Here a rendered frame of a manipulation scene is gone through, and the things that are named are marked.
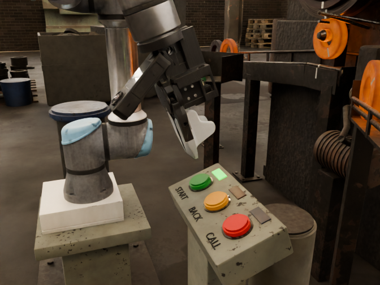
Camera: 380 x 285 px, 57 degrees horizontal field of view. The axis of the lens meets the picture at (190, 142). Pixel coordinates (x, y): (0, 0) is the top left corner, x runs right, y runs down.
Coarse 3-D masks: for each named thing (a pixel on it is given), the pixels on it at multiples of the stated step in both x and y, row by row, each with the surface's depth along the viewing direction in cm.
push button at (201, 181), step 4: (196, 176) 64; (200, 176) 64; (204, 176) 64; (208, 176) 64; (192, 180) 64; (196, 180) 63; (200, 180) 63; (204, 180) 62; (208, 180) 62; (192, 184) 63; (196, 184) 62; (200, 184) 62; (204, 184) 62; (208, 184) 62; (192, 188) 63; (196, 188) 62; (200, 188) 62
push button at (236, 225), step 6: (234, 216) 51; (240, 216) 51; (246, 216) 51; (228, 222) 50; (234, 222) 50; (240, 222) 50; (246, 222) 49; (228, 228) 49; (234, 228) 49; (240, 228) 49; (246, 228) 49; (228, 234) 49; (234, 234) 49; (240, 234) 49
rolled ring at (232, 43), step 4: (224, 40) 218; (228, 40) 213; (232, 40) 213; (224, 44) 218; (228, 44) 213; (232, 44) 210; (224, 48) 222; (232, 48) 210; (236, 48) 210; (232, 52) 210; (236, 52) 210
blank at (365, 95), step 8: (368, 64) 92; (376, 64) 86; (368, 72) 91; (376, 72) 85; (368, 80) 93; (376, 80) 84; (360, 88) 98; (368, 88) 94; (376, 88) 84; (360, 96) 98; (368, 96) 94; (376, 96) 84; (368, 104) 89; (376, 104) 85
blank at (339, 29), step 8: (320, 24) 135; (328, 24) 131; (336, 24) 127; (344, 24) 126; (336, 32) 127; (344, 32) 126; (336, 40) 128; (344, 40) 126; (320, 48) 136; (328, 48) 132; (336, 48) 128; (344, 48) 128; (320, 56) 137; (328, 56) 133; (336, 56) 131
